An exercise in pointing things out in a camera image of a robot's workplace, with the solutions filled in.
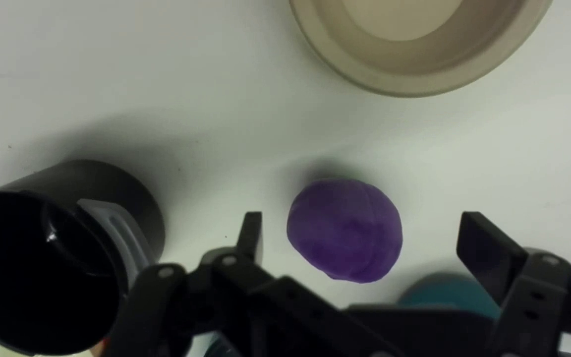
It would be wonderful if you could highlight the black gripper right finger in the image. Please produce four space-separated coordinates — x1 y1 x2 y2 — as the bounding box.
454 210 571 357

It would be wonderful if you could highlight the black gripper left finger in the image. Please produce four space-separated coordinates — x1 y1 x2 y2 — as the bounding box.
103 210 341 357

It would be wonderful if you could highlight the purple plush toy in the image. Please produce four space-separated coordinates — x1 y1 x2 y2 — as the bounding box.
286 178 405 285

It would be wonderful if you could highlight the white bowl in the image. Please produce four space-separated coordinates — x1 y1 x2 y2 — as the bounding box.
288 0 555 98

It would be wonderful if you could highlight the teal lid with grey handle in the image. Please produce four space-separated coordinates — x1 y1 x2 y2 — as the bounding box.
397 271 504 321

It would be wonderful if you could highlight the black pot with grey handle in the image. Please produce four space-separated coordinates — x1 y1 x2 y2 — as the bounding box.
0 158 169 357

